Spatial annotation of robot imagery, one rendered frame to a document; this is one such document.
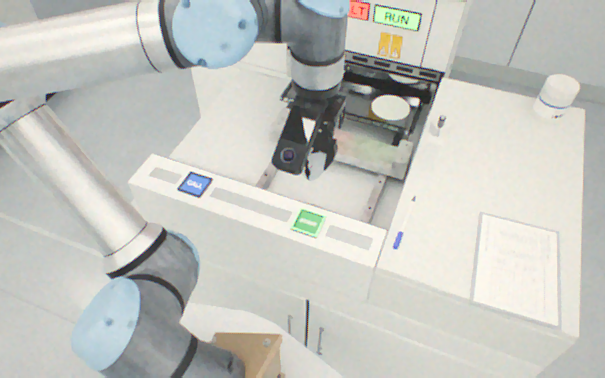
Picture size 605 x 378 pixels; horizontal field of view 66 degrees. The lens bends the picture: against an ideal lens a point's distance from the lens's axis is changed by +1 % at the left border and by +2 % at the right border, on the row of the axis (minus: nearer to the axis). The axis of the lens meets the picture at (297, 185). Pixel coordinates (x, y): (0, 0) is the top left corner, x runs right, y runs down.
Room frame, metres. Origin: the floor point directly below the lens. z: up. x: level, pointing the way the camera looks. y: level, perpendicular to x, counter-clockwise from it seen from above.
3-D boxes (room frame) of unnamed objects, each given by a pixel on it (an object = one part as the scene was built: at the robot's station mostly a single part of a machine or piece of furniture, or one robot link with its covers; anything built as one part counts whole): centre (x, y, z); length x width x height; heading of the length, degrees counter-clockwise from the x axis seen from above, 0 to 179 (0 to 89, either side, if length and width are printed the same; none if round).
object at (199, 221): (0.59, 0.09, 0.89); 0.55 x 0.09 x 0.14; 67
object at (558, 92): (0.86, -0.60, 1.01); 0.07 x 0.07 x 0.10
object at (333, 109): (0.56, -0.03, 1.25); 0.09 x 0.08 x 0.12; 157
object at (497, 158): (0.66, -0.43, 0.89); 0.62 x 0.35 x 0.14; 157
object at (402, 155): (0.79, -0.26, 0.89); 0.08 x 0.03 x 0.03; 157
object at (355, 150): (0.85, -0.11, 0.87); 0.36 x 0.08 x 0.03; 67
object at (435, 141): (0.70, -0.29, 1.03); 0.06 x 0.04 x 0.13; 157
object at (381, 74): (1.10, -0.17, 0.89); 0.44 x 0.02 x 0.10; 67
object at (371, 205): (0.78, -0.22, 0.84); 0.50 x 0.02 x 0.03; 157
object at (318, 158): (0.55, -0.04, 1.14); 0.06 x 0.03 x 0.09; 157
